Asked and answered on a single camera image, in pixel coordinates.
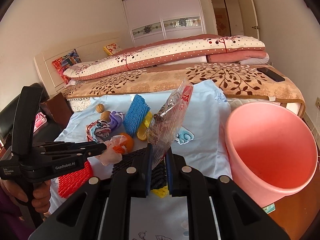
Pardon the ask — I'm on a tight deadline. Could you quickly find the red blue paper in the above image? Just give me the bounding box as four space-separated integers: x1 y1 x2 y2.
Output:
86 120 111 143

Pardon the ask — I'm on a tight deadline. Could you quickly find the yellow foam fruit net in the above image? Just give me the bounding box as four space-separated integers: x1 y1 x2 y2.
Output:
151 186 169 198

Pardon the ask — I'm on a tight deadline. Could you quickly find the black foam fruit net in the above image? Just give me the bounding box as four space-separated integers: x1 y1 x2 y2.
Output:
111 148 167 190

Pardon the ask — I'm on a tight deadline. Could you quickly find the purple cloth pouch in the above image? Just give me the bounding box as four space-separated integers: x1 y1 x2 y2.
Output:
107 111 124 131

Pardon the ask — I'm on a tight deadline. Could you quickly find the blue cloud paper wrapper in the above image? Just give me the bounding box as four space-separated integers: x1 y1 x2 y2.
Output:
175 126 195 145

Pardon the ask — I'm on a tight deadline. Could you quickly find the yellow plastic wrapper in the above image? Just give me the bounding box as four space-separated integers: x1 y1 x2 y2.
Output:
136 111 153 141

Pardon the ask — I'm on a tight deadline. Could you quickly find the blue foam fruit net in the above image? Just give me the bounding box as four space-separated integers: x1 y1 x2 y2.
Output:
123 94 150 137

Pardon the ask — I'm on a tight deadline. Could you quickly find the clear red snack bag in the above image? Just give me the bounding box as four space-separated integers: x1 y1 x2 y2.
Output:
146 80 193 168

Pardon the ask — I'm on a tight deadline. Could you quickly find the orange peel piece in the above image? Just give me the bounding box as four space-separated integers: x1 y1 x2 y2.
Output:
112 133 135 154

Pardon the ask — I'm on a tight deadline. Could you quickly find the pink plastic trash bin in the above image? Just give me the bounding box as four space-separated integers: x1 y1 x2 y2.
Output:
225 102 318 207

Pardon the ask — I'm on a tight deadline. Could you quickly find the person left hand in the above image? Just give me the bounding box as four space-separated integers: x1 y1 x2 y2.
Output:
0 179 52 214

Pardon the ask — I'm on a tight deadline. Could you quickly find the black leather chair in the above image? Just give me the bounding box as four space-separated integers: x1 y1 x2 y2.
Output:
0 82 63 156

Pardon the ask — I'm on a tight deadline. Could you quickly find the pink cloth on chair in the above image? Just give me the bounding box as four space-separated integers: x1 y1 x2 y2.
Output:
34 112 47 133

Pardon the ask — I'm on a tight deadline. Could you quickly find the brown wooden nightstand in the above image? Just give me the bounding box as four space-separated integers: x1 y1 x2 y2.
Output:
41 93 73 129

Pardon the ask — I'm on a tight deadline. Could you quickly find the walnut near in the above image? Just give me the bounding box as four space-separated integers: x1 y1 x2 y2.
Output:
100 111 111 122

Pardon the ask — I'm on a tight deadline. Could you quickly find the walnut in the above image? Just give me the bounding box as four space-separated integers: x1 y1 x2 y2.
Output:
100 111 111 122
95 103 105 113

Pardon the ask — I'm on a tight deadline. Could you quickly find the walnut far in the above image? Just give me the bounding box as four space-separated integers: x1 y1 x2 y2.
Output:
95 103 105 113

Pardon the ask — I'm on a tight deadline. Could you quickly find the colourful red blue pillow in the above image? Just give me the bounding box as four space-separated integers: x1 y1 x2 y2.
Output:
52 49 81 84

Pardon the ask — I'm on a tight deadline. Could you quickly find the cream bed headboard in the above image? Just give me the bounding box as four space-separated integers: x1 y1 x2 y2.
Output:
34 31 132 97

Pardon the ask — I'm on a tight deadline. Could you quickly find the yellow red small pillow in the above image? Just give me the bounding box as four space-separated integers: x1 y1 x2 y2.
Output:
103 43 122 56

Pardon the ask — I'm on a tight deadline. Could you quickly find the polka dot folded quilt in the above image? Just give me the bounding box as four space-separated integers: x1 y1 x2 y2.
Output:
63 34 266 80

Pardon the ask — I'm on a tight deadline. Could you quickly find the brown leaf pattern blanket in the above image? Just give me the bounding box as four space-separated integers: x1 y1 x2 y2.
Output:
61 62 306 118

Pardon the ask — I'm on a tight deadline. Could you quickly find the black smartphone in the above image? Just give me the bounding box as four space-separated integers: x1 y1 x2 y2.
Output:
257 67 285 82

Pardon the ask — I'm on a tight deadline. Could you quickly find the pink folded blanket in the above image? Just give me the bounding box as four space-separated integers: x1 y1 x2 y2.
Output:
206 50 267 63

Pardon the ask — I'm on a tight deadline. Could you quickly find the white sliding door wardrobe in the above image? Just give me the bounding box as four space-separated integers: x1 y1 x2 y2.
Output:
122 0 206 46

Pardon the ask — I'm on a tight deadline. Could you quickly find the cream room door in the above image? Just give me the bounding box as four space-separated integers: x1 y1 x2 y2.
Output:
239 0 260 39

